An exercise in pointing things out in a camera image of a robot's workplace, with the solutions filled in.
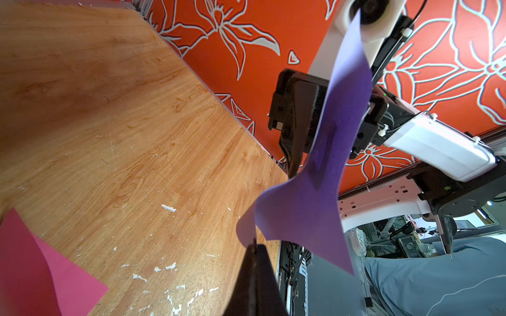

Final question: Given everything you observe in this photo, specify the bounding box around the purple square paper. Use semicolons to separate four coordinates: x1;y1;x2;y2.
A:
236;13;372;274

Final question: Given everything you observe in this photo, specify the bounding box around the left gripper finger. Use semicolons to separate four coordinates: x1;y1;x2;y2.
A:
223;244;287;316

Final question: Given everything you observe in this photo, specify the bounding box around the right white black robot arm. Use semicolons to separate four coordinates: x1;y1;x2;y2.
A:
268;1;505;252

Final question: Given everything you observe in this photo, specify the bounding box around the magenta square paper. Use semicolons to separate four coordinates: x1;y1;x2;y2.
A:
1;209;108;315

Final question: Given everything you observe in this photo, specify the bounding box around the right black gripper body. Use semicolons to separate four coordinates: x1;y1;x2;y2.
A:
268;68;415;178

